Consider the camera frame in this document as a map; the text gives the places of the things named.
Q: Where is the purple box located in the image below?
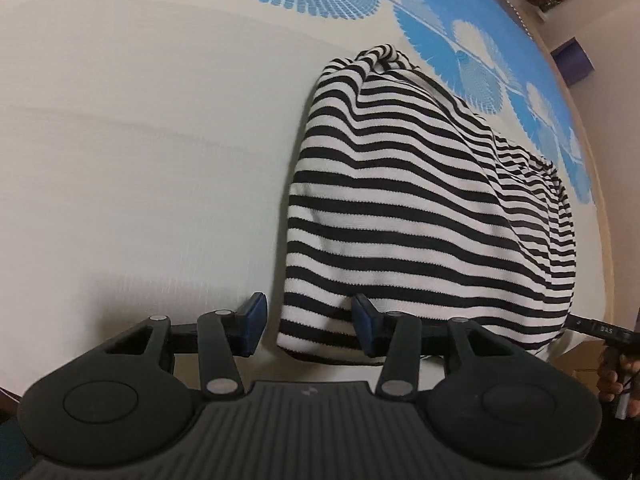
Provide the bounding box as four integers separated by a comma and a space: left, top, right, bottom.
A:
550, 36, 597, 84

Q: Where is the black white striped hoodie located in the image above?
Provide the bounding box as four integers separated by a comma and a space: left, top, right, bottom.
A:
276, 44, 578, 366

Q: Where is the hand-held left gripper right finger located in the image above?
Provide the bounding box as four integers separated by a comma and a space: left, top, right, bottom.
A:
351, 292, 502, 401

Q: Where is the person's right hand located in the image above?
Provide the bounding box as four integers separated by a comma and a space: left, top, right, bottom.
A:
596, 354, 640, 405

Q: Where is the blue white patterned bed sheet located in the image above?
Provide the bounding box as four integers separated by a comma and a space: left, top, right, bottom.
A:
0, 0, 616, 401

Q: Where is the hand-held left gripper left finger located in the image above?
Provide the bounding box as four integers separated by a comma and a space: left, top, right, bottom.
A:
102, 291, 269, 399

